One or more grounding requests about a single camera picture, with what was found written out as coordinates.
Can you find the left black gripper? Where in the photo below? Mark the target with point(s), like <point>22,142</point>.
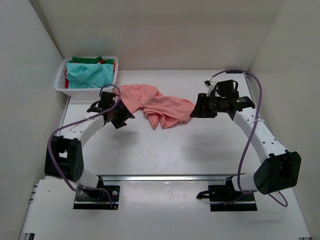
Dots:
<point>121,113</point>

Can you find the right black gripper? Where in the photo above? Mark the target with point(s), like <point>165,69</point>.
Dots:
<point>203,106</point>

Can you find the pink t shirt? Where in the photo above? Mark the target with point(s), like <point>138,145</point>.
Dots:
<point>161,110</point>

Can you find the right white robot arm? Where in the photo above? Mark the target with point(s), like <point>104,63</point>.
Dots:
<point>279,168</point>

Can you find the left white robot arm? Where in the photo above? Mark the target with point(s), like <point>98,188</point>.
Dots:
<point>64,156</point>

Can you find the black label plate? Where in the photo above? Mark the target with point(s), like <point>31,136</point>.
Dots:
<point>233,71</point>

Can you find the teal t shirt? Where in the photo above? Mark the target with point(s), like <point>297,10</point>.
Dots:
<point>89,76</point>

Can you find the green t shirt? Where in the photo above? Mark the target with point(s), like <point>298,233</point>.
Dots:
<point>86,60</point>

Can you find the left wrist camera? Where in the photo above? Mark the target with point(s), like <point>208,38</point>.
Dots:
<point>107,100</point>

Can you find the aluminium rail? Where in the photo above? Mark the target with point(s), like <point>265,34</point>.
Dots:
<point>205,149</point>

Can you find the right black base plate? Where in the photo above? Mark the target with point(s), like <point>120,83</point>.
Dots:
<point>223,198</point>

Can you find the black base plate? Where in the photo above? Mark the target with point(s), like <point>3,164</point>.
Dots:
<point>98,199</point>
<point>223,198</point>

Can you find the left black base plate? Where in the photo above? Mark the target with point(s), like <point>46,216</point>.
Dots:
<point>98,199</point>

